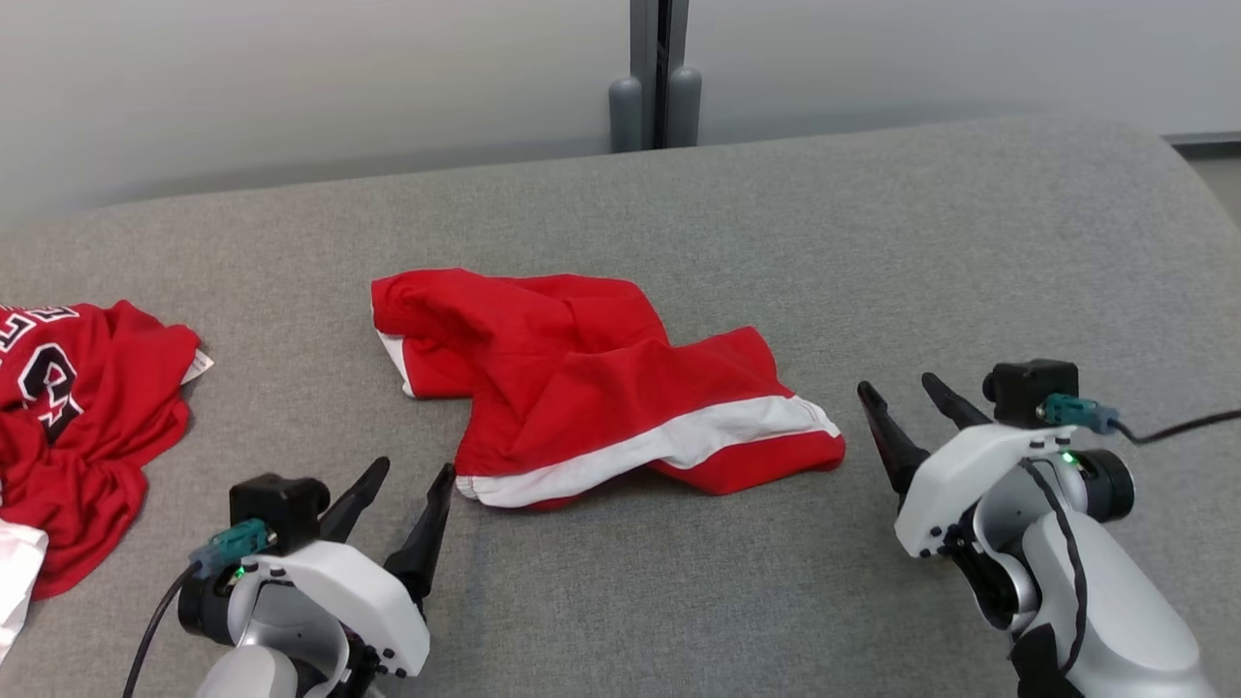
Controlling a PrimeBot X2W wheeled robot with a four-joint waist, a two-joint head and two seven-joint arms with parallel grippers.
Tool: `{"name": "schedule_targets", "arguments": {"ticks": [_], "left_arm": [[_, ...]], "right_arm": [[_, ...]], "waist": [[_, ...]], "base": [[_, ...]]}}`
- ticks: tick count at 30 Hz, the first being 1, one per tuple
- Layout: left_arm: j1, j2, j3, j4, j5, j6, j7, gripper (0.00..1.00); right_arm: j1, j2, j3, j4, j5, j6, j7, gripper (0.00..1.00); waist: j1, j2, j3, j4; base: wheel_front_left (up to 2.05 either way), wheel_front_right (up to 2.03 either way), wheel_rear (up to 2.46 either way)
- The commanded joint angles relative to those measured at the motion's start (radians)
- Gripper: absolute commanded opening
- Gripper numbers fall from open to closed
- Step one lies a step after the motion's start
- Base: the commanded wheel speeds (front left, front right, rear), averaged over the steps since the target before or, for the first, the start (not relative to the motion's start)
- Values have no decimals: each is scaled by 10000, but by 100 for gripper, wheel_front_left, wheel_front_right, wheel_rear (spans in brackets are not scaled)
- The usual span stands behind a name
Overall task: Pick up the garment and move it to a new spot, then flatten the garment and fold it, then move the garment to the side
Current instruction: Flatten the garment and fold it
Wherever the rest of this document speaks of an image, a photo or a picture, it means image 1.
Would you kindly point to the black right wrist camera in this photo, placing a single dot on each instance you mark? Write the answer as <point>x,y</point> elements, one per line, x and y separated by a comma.
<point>1028,388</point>

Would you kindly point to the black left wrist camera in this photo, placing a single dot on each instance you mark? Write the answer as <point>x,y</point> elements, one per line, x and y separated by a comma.
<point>276,509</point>

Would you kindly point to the grey cylindrical post foot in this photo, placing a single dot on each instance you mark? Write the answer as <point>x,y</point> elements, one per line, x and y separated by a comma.
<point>684,107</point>
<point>625,116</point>

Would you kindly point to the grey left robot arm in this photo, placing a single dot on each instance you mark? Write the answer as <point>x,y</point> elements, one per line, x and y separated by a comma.
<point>252,679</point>

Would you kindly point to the grey metal partition post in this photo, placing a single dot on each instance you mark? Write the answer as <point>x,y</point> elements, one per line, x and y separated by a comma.
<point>645,39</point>

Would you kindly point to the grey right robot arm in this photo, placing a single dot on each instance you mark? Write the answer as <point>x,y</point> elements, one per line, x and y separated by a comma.
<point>1125,601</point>

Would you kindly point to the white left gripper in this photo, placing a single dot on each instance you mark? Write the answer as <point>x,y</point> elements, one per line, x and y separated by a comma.
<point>368,601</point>

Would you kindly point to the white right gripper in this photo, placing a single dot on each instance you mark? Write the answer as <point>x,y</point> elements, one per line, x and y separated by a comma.
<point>955,475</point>

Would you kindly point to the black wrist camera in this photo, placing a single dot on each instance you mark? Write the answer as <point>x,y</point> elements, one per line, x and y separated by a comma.
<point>276,509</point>
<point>1028,388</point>

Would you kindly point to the red Bulls basketball jersey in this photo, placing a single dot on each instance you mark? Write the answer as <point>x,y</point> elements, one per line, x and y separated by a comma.
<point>87,427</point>

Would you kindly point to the red shorts with white stripe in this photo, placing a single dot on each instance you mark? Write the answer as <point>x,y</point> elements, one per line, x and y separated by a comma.
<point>582,388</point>

